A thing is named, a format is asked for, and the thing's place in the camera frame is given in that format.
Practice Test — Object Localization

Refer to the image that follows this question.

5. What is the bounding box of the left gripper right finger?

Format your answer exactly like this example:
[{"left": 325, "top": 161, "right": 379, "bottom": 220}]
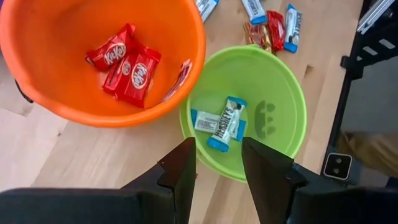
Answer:
[{"left": 241, "top": 136, "right": 354, "bottom": 224}]

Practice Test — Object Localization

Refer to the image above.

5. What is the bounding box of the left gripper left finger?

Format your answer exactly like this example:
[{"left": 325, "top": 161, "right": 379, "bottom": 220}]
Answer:
[{"left": 121, "top": 136, "right": 198, "bottom": 224}]

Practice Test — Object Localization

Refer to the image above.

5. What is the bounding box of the white blue Hershey's bar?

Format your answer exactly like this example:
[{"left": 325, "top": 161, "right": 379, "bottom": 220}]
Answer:
[
  {"left": 206, "top": 95, "right": 249, "bottom": 153},
  {"left": 241, "top": 0, "right": 268, "bottom": 26},
  {"left": 190, "top": 108, "right": 248, "bottom": 142},
  {"left": 283, "top": 3, "right": 303, "bottom": 54},
  {"left": 195, "top": 0, "right": 220, "bottom": 23}
]

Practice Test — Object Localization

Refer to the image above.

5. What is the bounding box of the red KitKat bar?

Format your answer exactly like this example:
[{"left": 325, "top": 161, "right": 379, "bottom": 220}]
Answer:
[
  {"left": 101, "top": 57, "right": 125, "bottom": 96},
  {"left": 266, "top": 10, "right": 286, "bottom": 52},
  {"left": 162, "top": 58, "right": 193, "bottom": 103},
  {"left": 85, "top": 23, "right": 137, "bottom": 73},
  {"left": 113, "top": 46, "right": 162, "bottom": 109}
]

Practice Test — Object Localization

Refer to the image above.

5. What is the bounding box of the gold Haribo gummy bag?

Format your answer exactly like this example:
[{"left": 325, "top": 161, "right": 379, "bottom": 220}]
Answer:
[{"left": 243, "top": 21, "right": 276, "bottom": 55}]

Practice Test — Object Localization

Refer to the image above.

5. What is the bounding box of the orange halloween bucket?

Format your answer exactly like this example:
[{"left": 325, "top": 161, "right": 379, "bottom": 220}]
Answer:
[{"left": 0, "top": 0, "right": 206, "bottom": 128}]

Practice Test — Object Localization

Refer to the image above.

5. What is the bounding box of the green jack-o'-lantern bucket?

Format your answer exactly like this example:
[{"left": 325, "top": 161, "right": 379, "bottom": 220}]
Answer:
[{"left": 179, "top": 44, "right": 308, "bottom": 184}]

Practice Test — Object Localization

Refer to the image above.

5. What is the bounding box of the person's leg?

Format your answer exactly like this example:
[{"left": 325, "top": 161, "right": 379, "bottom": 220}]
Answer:
[{"left": 337, "top": 130, "right": 398, "bottom": 178}]

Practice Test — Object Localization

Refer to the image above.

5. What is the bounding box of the silver aluminium extrusion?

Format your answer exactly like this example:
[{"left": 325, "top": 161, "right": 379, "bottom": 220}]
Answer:
[{"left": 356, "top": 0, "right": 396, "bottom": 34}]

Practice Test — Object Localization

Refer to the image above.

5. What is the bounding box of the grey frame bracket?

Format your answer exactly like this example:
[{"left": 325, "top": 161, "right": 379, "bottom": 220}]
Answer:
[{"left": 323, "top": 152, "right": 354, "bottom": 181}]

